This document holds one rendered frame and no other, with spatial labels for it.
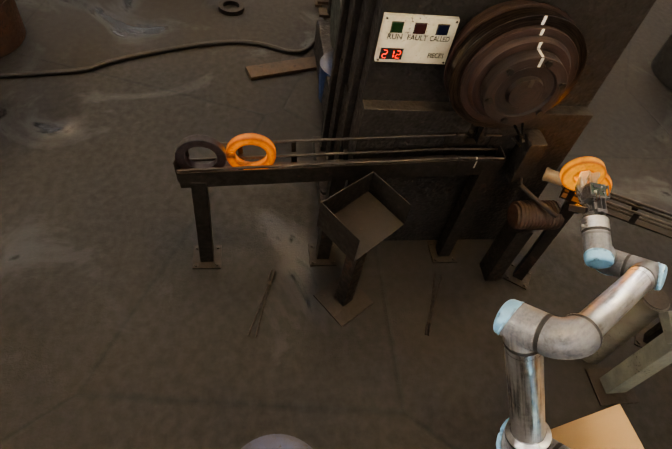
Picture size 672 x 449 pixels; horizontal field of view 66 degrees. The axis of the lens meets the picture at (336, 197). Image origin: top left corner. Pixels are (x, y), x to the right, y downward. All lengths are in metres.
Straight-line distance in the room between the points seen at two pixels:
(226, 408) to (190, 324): 0.40
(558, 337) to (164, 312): 1.60
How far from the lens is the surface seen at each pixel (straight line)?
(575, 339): 1.56
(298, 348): 2.31
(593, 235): 1.96
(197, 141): 1.94
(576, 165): 2.07
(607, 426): 2.24
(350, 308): 2.41
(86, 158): 3.04
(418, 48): 1.89
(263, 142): 1.93
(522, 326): 1.57
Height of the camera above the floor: 2.11
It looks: 49 degrees down
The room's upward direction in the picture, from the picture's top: 11 degrees clockwise
